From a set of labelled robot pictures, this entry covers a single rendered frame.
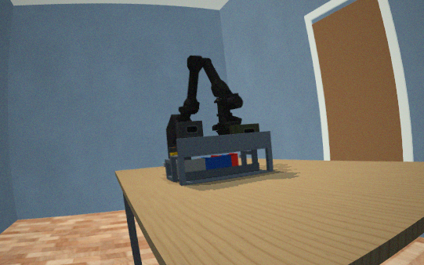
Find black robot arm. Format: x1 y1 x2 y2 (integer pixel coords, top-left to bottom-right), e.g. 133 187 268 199
177 56 243 122

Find grey metal shelf rack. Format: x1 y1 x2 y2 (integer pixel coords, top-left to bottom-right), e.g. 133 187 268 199
163 131 274 186

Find olive green case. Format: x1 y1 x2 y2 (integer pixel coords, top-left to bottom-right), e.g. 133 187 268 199
229 123 259 134

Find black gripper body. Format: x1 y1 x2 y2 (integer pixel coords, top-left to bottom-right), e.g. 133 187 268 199
212 111 240 131

